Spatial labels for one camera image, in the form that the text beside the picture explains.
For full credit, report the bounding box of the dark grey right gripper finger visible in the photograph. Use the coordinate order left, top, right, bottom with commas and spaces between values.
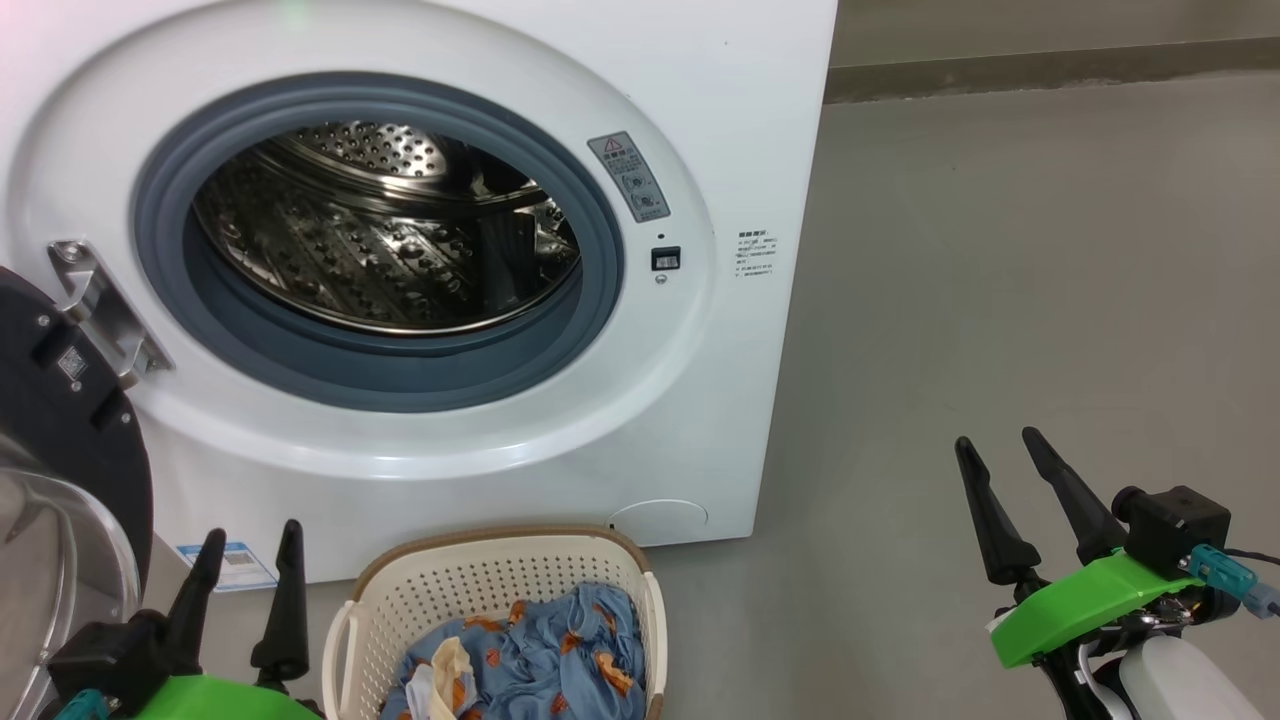
954, 436, 1043, 587
1021, 426, 1129, 566

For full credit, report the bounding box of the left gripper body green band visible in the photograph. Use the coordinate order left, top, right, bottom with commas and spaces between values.
130, 675, 321, 720

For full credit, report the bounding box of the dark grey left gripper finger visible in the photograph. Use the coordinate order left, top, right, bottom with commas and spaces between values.
250, 519, 311, 691
165, 528, 227, 676

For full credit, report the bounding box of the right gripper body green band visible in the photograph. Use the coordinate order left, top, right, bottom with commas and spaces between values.
988, 550, 1216, 669

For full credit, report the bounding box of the cream white cloth garment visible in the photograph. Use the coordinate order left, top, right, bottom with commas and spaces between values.
403, 637, 476, 720

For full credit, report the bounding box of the black round glass washer door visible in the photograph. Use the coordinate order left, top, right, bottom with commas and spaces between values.
0, 265, 156, 720

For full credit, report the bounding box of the blue garment with orange print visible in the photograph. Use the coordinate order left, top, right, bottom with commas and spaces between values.
380, 583, 648, 720

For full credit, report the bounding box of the cream perforated laundry basket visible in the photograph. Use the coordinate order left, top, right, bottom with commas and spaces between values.
322, 527, 669, 720

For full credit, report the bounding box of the grey rubber door gasket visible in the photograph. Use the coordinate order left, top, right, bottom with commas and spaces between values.
133, 72, 626, 413

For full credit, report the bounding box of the silver metal door hinge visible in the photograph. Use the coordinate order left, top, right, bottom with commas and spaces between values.
47, 240, 176, 386

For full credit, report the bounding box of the white front-load washing machine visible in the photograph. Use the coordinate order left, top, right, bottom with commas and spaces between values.
0, 0, 839, 586

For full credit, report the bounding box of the blue energy label sticker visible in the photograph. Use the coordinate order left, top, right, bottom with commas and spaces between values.
175, 541, 279, 593

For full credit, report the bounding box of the round white filter cover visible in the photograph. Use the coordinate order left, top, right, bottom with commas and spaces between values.
607, 499, 709, 546

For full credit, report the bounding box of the stainless steel washer drum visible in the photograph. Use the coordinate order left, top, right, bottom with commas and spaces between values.
192, 120, 583, 336

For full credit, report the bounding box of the grey warning sticker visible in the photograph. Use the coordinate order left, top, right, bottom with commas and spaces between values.
587, 131, 671, 223

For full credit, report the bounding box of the teal right camera cable plug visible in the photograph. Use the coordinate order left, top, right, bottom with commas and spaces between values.
1188, 545, 1280, 619

